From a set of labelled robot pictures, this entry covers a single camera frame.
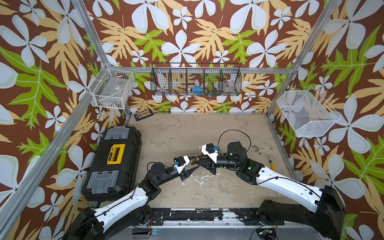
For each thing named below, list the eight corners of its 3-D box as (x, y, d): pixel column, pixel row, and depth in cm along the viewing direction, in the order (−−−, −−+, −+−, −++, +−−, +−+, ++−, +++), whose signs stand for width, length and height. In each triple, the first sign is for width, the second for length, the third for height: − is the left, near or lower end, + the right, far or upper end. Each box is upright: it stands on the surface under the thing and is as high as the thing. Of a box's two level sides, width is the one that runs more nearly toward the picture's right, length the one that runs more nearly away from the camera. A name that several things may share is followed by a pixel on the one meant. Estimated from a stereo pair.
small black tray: (136, 122, 118) (135, 119, 116) (133, 116, 122) (133, 114, 120) (153, 115, 123) (153, 113, 121) (150, 110, 126) (150, 108, 125)
